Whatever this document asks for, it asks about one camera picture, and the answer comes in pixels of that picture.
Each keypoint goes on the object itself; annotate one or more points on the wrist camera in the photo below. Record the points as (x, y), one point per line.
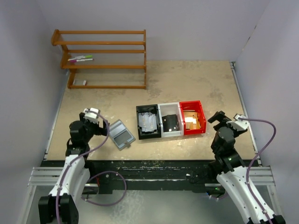
(239, 123)
(92, 115)

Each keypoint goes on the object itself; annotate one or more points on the red plastic bin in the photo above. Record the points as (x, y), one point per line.
(193, 106)

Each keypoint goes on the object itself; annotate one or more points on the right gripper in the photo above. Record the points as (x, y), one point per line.
(221, 119)

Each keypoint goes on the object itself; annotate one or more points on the green marker pen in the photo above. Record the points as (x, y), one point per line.
(86, 56)

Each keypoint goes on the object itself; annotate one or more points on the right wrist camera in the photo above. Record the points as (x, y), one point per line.
(239, 123)

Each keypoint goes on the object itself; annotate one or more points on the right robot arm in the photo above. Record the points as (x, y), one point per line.
(232, 174)

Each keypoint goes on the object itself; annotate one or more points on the small grey box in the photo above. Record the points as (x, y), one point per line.
(79, 82)

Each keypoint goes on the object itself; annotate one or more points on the white VIP cards pile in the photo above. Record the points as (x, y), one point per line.
(147, 121)

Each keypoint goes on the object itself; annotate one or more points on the white plastic bin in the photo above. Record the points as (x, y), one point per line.
(168, 109)

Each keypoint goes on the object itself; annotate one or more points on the grey card holder wallet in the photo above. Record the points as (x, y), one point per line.
(120, 135)

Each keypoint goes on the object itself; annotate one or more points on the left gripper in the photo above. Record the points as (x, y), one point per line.
(98, 128)

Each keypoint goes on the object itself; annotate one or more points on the wooden shelf rack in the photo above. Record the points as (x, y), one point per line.
(111, 50)

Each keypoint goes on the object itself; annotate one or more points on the black plastic bin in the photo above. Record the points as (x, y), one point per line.
(148, 135)

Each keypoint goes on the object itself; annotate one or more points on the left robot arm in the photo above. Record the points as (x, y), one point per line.
(59, 206)

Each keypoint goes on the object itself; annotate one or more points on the gold cards pile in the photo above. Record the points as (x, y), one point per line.
(192, 120)

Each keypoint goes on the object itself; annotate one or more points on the aluminium rail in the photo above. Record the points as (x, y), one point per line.
(44, 176)

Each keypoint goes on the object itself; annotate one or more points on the pink marker pen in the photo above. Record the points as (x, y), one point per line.
(81, 60)

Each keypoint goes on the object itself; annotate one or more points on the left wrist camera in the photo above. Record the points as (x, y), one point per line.
(92, 115)

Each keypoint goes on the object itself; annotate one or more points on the black cards pile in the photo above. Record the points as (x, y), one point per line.
(170, 123)

